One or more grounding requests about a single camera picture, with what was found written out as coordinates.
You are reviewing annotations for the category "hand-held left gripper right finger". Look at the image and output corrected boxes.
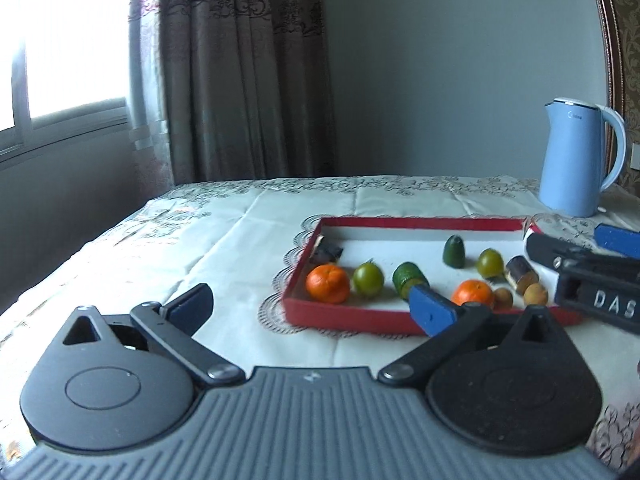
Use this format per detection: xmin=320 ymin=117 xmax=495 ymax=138
xmin=377 ymin=285 xmax=568 ymax=388

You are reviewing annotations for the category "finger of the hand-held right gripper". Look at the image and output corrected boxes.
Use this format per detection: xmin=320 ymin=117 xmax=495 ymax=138
xmin=594 ymin=224 xmax=640 ymax=261
xmin=526 ymin=232 xmax=640 ymax=275

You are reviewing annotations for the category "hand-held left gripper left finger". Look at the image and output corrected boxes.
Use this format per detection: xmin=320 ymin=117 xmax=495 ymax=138
xmin=62 ymin=283 xmax=246 ymax=388

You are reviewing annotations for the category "green cucumber piece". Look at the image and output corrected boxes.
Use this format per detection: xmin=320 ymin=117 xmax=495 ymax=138
xmin=392 ymin=261 xmax=430 ymax=301
xmin=442 ymin=235 xmax=464 ymax=268

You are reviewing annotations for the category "orange mandarin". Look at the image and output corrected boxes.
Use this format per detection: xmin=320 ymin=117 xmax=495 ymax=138
xmin=305 ymin=263 xmax=351 ymax=305
xmin=451 ymin=280 xmax=495 ymax=308

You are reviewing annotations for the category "green tomato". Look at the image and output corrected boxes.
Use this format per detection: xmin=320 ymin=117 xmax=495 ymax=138
xmin=352 ymin=260 xmax=385 ymax=297
xmin=476 ymin=248 xmax=504 ymax=277

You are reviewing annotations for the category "red cardboard box tray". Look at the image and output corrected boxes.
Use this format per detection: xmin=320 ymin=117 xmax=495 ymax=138
xmin=282 ymin=216 xmax=583 ymax=338

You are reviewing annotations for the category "blue electric kettle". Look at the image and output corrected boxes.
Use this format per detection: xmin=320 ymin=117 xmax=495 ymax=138
xmin=539 ymin=97 xmax=627 ymax=218

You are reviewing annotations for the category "sheer lace curtain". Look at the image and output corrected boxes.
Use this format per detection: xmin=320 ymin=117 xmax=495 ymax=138
xmin=127 ymin=0 xmax=174 ymax=196

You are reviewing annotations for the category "brown patterned curtain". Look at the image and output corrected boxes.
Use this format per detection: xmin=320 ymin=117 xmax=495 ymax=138
xmin=157 ymin=0 xmax=336 ymax=186

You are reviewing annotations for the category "window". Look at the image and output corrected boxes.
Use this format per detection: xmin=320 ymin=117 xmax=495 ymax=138
xmin=0 ymin=0 xmax=133 ymax=161

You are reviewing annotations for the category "brown wooden frame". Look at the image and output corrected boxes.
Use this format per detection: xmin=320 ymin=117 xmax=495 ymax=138
xmin=585 ymin=0 xmax=640 ymax=186

